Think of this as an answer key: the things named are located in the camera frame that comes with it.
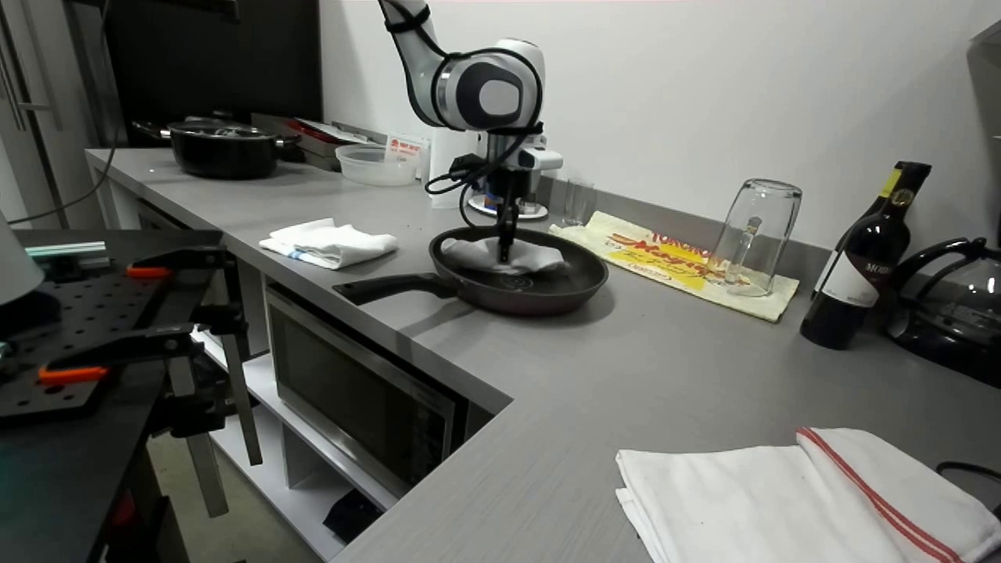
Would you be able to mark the black monitor screen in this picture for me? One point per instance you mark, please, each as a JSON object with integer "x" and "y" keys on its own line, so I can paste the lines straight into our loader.
{"x": 207, "y": 65}

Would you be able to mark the white round plate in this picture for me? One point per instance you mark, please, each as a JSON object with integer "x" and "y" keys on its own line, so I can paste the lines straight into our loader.
{"x": 533, "y": 210}

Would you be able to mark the upturned clear drinking glass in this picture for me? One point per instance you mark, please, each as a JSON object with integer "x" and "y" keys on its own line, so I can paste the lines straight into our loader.
{"x": 756, "y": 236}

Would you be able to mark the flat stacked boxes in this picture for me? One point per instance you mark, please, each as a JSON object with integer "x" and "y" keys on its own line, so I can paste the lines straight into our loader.
{"x": 323, "y": 141}

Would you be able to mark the clear plastic container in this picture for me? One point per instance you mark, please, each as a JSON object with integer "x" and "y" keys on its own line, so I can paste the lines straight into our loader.
{"x": 370, "y": 166}

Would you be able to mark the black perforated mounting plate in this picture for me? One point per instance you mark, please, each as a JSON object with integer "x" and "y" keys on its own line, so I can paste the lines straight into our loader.
{"x": 63, "y": 323}

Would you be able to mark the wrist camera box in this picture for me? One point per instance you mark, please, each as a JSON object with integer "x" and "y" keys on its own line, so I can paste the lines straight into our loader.
{"x": 539, "y": 160}

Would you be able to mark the white red carton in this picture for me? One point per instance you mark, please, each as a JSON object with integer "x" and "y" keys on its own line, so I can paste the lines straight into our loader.
{"x": 408, "y": 151}

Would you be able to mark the small clear glass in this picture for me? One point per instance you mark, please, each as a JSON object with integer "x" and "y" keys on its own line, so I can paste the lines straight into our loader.
{"x": 574, "y": 203}

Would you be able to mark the wine bottle yellow foil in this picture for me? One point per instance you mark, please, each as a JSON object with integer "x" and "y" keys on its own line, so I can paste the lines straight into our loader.
{"x": 862, "y": 276}

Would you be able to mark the plain white cloth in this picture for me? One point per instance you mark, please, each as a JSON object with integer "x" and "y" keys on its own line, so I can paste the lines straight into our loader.
{"x": 536, "y": 253}

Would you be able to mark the steel built-in microwave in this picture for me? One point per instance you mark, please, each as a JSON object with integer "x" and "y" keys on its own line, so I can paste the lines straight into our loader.
{"x": 354, "y": 401}

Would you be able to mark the black frying pan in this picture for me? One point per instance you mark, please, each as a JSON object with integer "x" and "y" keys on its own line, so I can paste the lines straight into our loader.
{"x": 543, "y": 291}

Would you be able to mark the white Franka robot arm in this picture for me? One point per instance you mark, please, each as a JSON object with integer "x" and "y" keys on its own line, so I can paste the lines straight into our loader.
{"x": 490, "y": 95}

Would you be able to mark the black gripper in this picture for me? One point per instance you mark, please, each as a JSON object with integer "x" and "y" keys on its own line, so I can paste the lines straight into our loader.
{"x": 508, "y": 190}

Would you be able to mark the black cooking pot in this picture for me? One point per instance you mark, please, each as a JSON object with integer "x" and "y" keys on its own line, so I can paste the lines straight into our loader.
{"x": 224, "y": 151}

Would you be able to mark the white cloth blue stripes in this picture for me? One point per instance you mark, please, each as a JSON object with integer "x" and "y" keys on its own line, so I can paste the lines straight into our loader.
{"x": 328, "y": 246}

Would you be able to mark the aluminium rail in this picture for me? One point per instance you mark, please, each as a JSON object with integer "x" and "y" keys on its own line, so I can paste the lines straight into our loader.
{"x": 63, "y": 252}

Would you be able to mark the white towel red stripe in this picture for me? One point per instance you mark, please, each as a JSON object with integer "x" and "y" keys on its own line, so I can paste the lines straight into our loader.
{"x": 751, "y": 503}

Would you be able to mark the glass coffee carafe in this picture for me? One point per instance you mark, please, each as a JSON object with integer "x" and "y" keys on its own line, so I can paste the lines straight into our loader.
{"x": 948, "y": 314}

